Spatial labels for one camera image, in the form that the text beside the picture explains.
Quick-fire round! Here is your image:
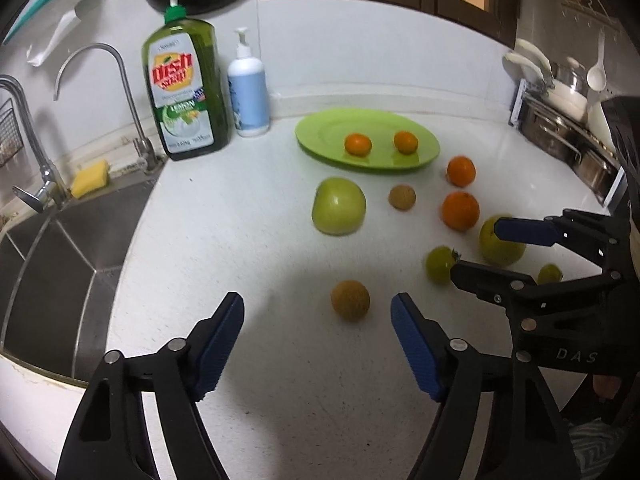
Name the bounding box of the large green tomato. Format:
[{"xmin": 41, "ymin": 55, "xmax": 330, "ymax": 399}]
[{"xmin": 478, "ymin": 215, "xmax": 528, "ymax": 267}]

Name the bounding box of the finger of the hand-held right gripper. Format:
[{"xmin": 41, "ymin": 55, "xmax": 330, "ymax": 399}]
[
  {"xmin": 494, "ymin": 208, "xmax": 632, "ymax": 273},
  {"xmin": 450, "ymin": 260, "xmax": 623, "ymax": 320}
]

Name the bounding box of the white pump bottle blue label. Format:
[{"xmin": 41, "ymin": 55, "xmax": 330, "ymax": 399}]
[{"xmin": 227, "ymin": 27, "xmax": 271, "ymax": 137}]

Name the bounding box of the yellow sponge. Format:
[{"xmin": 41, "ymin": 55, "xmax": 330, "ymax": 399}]
[{"xmin": 70, "ymin": 159, "xmax": 111, "ymax": 198}]

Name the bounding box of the black wire basket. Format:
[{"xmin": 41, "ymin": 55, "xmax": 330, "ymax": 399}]
[{"xmin": 0, "ymin": 97, "xmax": 26, "ymax": 167}]

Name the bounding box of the round orange mandarin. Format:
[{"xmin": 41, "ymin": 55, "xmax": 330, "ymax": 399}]
[
  {"xmin": 446, "ymin": 156, "xmax": 476, "ymax": 188},
  {"xmin": 441, "ymin": 191, "xmax": 481, "ymax": 232}
]

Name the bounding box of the white tube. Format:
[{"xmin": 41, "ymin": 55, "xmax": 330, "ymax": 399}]
[{"xmin": 27, "ymin": 0, "xmax": 88, "ymax": 67}]

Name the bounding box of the white-handled knife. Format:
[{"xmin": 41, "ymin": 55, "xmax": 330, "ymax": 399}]
[
  {"xmin": 515, "ymin": 39, "xmax": 556, "ymax": 78},
  {"xmin": 502, "ymin": 52, "xmax": 543, "ymax": 82}
]

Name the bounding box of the white ladle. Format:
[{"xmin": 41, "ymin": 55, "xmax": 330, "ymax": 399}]
[{"xmin": 586, "ymin": 30, "xmax": 608, "ymax": 92}]

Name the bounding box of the grey patterned clothing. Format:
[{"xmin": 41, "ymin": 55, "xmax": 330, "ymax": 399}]
[{"xmin": 570, "ymin": 420, "xmax": 626, "ymax": 480}]

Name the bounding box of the green plate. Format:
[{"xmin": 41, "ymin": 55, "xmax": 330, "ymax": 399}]
[{"xmin": 294, "ymin": 108, "xmax": 441, "ymax": 174}]

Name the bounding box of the large brown longan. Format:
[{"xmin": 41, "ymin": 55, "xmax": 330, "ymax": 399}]
[{"xmin": 330, "ymin": 280, "xmax": 371, "ymax": 322}]

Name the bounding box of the metal hook rail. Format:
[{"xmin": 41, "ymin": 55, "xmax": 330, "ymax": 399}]
[{"xmin": 560, "ymin": 0, "xmax": 626, "ymax": 31}]

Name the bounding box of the small oval orange kumquat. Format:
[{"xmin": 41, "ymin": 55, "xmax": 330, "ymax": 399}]
[
  {"xmin": 344, "ymin": 132, "xmax": 373, "ymax": 157},
  {"xmin": 393, "ymin": 130, "xmax": 419, "ymax": 155}
]

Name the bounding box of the person's right hand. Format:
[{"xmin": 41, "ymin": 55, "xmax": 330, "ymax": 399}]
[{"xmin": 592, "ymin": 374, "xmax": 623, "ymax": 402}]

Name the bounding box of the green dish soap bottle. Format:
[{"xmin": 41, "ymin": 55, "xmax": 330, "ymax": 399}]
[{"xmin": 142, "ymin": 0, "xmax": 233, "ymax": 162}]

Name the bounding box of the steel sink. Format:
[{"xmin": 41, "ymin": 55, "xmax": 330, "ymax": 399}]
[{"xmin": 0, "ymin": 180, "xmax": 158, "ymax": 388}]

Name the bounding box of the small brown longan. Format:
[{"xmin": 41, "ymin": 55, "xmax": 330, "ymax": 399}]
[{"xmin": 389, "ymin": 185, "xmax": 417, "ymax": 212}]

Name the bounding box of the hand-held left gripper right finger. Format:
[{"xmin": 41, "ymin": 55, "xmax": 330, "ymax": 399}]
[{"xmin": 390, "ymin": 292, "xmax": 576, "ymax": 480}]

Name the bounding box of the thin gooseneck steel faucet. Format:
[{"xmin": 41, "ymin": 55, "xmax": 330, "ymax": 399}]
[{"xmin": 54, "ymin": 43, "xmax": 166, "ymax": 176}]

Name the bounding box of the steel sink faucet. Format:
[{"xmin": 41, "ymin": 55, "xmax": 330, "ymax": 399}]
[{"xmin": 0, "ymin": 75, "xmax": 68, "ymax": 213}]

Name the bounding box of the large pale green apple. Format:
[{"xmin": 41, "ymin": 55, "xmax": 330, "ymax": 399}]
[{"xmin": 311, "ymin": 177, "xmax": 367, "ymax": 236}]

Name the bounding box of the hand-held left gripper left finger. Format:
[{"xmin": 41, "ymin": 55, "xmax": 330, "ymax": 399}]
[{"xmin": 56, "ymin": 291, "xmax": 246, "ymax": 480}]

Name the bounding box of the white pot with lid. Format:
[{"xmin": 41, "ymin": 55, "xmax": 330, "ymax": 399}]
[{"xmin": 547, "ymin": 57, "xmax": 591, "ymax": 121}]

